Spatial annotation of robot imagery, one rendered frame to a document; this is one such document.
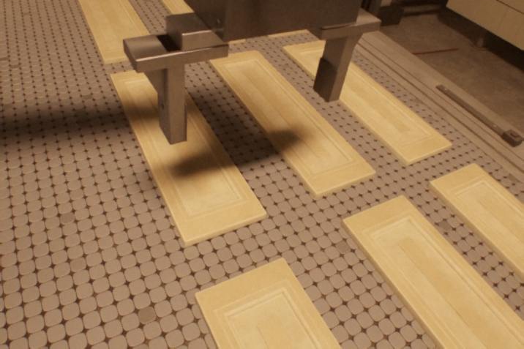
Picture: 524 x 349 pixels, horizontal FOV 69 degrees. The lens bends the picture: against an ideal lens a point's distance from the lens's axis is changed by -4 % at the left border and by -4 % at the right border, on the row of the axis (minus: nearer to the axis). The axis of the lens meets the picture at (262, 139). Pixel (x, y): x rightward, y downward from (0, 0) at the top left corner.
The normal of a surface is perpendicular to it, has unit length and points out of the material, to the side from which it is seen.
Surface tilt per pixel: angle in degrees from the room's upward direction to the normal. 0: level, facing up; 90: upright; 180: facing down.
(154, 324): 0
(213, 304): 0
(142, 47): 0
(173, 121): 90
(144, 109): 11
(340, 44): 90
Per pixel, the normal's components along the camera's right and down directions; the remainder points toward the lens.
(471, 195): 0.03, -0.86
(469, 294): 0.29, -0.78
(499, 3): -0.87, 0.23
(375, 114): -0.05, -0.69
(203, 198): 0.21, -0.62
